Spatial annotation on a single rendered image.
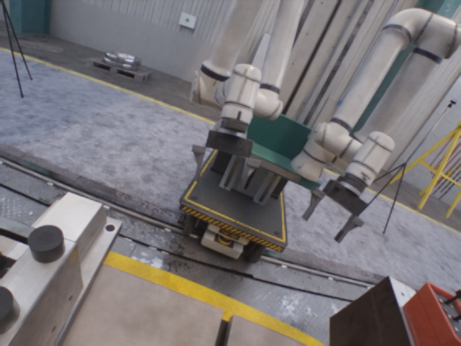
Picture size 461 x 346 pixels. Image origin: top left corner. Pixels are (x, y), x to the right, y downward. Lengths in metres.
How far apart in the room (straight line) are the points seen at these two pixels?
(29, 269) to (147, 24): 6.78
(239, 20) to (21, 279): 0.98
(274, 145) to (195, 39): 5.56
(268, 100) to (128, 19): 6.69
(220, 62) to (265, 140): 0.52
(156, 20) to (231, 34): 6.06
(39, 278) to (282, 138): 1.15
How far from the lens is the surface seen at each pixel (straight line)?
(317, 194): 0.67
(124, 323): 0.84
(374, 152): 0.72
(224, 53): 0.95
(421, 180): 10.13
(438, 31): 1.09
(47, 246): 0.49
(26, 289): 0.50
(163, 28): 6.82
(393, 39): 1.02
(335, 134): 0.83
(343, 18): 1.34
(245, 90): 0.60
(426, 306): 0.87
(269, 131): 1.22
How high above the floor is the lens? 1.11
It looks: 30 degrees down
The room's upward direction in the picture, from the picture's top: 25 degrees clockwise
